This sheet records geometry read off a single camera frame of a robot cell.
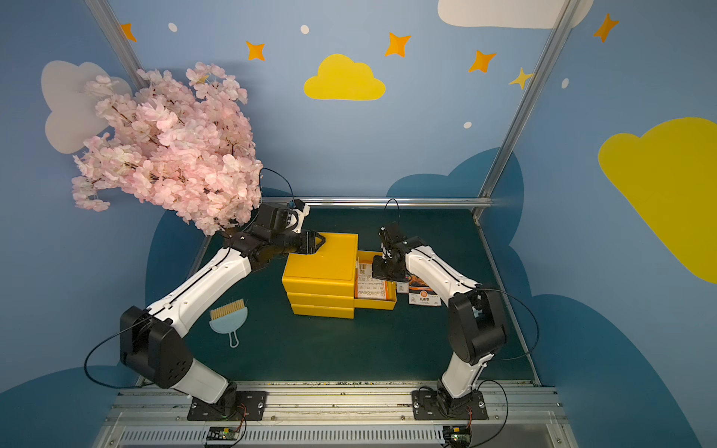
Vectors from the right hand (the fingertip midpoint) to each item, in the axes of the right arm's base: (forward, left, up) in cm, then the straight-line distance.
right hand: (381, 271), depth 91 cm
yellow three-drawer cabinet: (-12, +17, +10) cm, 23 cm away
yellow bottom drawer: (-14, +19, -4) cm, 23 cm away
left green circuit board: (-46, +40, -10) cm, 62 cm away
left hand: (+2, +19, +14) cm, 24 cm away
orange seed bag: (-5, +4, -3) cm, 7 cm away
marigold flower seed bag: (-2, -14, -10) cm, 18 cm away
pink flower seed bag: (0, -8, -9) cm, 13 cm away
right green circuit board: (-42, -22, -13) cm, 49 cm away
